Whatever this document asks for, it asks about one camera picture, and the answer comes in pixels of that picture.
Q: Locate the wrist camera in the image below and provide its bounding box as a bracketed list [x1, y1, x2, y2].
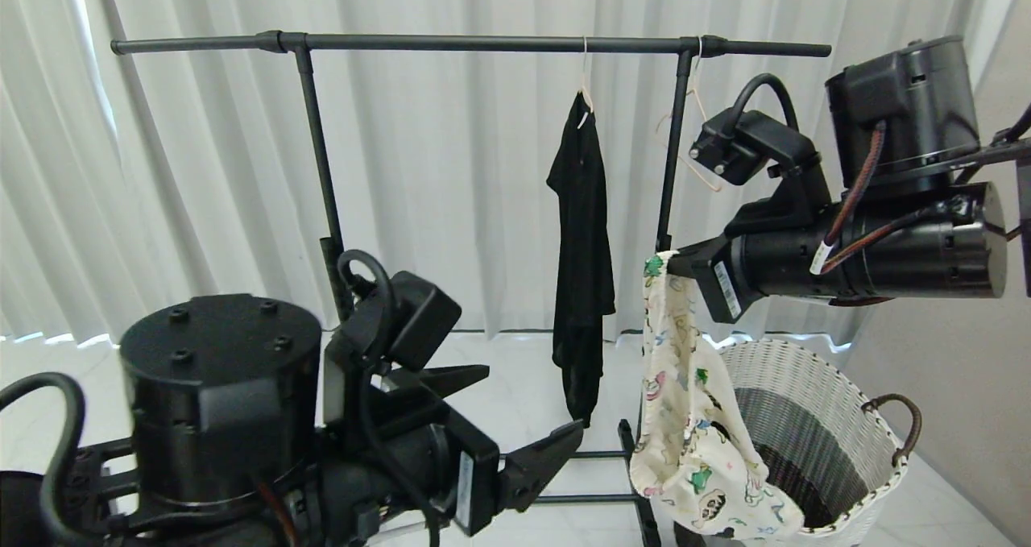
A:
[322, 271, 464, 435]
[689, 108, 834, 238]

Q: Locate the white curtain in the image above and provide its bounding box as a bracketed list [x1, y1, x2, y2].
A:
[0, 0, 1000, 346]

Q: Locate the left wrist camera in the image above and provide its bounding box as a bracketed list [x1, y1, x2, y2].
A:
[322, 271, 464, 435]

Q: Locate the cream printed garment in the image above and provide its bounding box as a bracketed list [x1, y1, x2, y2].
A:
[630, 251, 806, 541]

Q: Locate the pink clothes hanger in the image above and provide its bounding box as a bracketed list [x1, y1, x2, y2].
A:
[656, 54, 726, 193]
[576, 37, 597, 117]

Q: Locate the black clothes rack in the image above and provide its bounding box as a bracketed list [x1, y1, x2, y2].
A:
[110, 31, 832, 547]

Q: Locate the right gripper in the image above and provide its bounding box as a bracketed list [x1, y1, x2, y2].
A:
[694, 231, 826, 325]

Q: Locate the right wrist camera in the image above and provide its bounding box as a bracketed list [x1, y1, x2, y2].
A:
[689, 108, 834, 238]

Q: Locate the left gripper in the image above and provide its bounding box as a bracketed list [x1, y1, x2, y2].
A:
[310, 364, 585, 547]

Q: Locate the black garment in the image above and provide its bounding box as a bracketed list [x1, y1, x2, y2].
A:
[546, 92, 617, 429]

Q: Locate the white laundry basket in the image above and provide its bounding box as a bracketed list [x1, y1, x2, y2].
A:
[713, 339, 923, 547]

